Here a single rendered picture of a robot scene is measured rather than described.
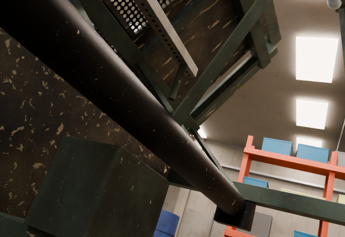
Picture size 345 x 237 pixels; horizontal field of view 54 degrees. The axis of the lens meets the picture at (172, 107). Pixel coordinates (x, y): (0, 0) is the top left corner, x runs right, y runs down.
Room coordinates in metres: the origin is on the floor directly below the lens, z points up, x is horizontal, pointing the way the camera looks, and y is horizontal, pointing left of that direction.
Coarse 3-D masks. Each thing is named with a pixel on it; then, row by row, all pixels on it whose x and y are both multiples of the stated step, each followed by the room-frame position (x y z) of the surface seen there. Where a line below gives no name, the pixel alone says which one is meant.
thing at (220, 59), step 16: (256, 0) 1.01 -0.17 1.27; (256, 16) 1.01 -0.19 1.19; (240, 32) 1.02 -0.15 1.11; (224, 48) 1.03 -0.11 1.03; (224, 64) 1.05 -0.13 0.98; (176, 80) 1.15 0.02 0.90; (208, 80) 1.06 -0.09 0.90; (160, 96) 1.33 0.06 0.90; (192, 96) 1.07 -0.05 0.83; (176, 112) 1.08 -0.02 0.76; (192, 128) 2.05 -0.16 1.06
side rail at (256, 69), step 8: (272, 48) 1.92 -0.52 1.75; (248, 56) 2.00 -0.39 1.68; (272, 56) 1.95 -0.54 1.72; (240, 64) 2.02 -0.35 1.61; (232, 72) 2.04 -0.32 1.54; (248, 72) 1.98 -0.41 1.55; (256, 72) 2.01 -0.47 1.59; (224, 80) 2.06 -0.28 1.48; (240, 80) 2.00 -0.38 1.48; (216, 88) 2.08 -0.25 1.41; (232, 88) 2.02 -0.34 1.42; (208, 96) 2.11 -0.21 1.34; (224, 96) 2.05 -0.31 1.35; (200, 104) 2.13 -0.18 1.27; (216, 104) 2.07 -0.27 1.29; (192, 112) 2.15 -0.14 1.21; (208, 112) 2.10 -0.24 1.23; (200, 120) 2.12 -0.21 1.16
